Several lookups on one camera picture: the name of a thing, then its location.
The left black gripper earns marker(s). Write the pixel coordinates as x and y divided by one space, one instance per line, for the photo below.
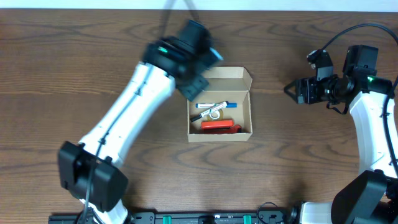
195 88

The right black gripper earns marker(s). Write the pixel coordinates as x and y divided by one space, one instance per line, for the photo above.
303 86

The blue capped whiteboard marker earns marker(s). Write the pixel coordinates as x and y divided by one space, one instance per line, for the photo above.
209 105

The black capped marker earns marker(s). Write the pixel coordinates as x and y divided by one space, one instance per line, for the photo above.
207 110

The brown cardboard box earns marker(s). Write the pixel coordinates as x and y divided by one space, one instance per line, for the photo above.
230 84

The clear yellow tape roll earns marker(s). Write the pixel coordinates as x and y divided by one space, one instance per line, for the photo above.
215 115

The red black stapler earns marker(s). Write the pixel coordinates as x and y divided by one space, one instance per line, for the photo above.
217 124

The red box cutter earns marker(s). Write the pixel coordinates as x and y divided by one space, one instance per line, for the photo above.
232 130

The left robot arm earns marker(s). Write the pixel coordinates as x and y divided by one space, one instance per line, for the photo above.
90 169

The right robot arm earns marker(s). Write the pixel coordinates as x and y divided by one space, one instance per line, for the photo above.
372 196

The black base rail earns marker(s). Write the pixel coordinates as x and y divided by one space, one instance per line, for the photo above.
273 216

